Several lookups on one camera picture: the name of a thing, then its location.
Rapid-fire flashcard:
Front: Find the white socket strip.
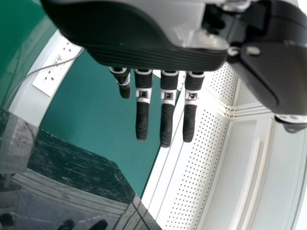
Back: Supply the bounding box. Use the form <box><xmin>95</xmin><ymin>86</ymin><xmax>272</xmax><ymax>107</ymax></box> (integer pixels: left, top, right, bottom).
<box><xmin>32</xmin><ymin>39</ymin><xmax>83</xmax><ymax>97</ymax></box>

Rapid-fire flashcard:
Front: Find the white perforated cable duct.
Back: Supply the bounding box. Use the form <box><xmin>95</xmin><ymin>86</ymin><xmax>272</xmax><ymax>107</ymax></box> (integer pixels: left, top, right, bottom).
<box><xmin>141</xmin><ymin>63</ymin><xmax>240</xmax><ymax>230</ymax></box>

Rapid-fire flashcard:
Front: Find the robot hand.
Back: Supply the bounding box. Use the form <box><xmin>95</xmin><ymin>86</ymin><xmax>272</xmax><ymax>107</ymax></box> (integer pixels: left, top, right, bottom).
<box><xmin>40</xmin><ymin>0</ymin><xmax>307</xmax><ymax>148</ymax></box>

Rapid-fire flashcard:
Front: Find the thin grey cable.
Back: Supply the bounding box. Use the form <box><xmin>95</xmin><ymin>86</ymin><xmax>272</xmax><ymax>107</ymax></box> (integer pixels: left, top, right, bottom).
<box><xmin>0</xmin><ymin>47</ymin><xmax>83</xmax><ymax>106</ymax></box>

